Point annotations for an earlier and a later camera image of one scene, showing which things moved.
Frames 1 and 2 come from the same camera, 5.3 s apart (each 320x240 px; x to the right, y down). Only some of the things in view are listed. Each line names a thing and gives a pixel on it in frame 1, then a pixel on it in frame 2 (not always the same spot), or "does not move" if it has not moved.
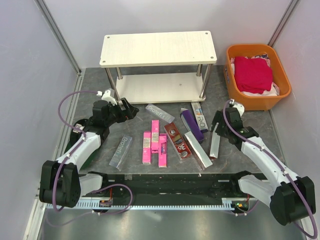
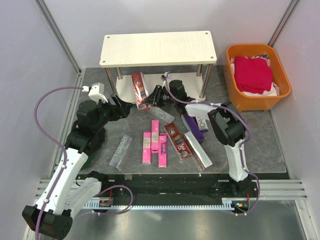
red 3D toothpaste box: [181, 149] does not move
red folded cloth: [253, 75] does not move
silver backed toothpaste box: [202, 159] does not move
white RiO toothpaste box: [201, 121] does not move
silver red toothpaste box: [215, 143] -> [141, 91]
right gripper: [217, 118] -> [154, 98]
